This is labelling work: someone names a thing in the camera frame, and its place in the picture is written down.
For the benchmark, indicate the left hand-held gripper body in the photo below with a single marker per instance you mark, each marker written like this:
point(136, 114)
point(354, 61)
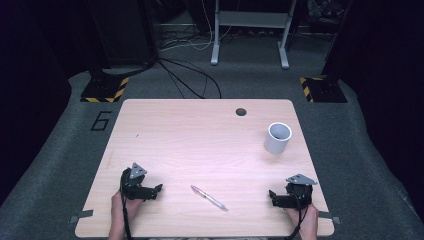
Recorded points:
point(132, 186)

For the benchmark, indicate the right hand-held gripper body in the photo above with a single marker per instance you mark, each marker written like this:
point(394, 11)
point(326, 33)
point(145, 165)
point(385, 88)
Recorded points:
point(298, 195)

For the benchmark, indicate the person's left hand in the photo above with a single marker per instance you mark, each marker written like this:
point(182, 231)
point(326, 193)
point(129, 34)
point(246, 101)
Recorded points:
point(131, 206)

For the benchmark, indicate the person's right hand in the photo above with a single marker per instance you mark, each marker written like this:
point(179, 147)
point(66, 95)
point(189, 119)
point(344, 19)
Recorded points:
point(308, 220)

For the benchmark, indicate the grey tape strip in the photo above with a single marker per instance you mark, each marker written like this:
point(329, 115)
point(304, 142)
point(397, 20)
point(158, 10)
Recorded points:
point(81, 216)
point(330, 216)

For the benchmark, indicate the white cup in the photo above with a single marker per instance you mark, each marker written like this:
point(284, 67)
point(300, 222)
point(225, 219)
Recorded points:
point(276, 141)

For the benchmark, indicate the silver pen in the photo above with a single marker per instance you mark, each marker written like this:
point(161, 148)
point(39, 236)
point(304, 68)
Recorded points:
point(209, 198)

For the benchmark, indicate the black tape floor marking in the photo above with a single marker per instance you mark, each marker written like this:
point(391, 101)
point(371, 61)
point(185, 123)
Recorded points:
point(101, 121)

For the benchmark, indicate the black cabinet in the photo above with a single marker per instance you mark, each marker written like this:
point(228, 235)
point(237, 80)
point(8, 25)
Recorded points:
point(121, 31)

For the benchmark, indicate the white metal stand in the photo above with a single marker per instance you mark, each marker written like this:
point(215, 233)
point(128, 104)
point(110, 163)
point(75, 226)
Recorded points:
point(253, 19)

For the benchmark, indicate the black base plate striped edge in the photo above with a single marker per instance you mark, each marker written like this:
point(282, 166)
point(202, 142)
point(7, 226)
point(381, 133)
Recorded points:
point(103, 88)
point(325, 90)

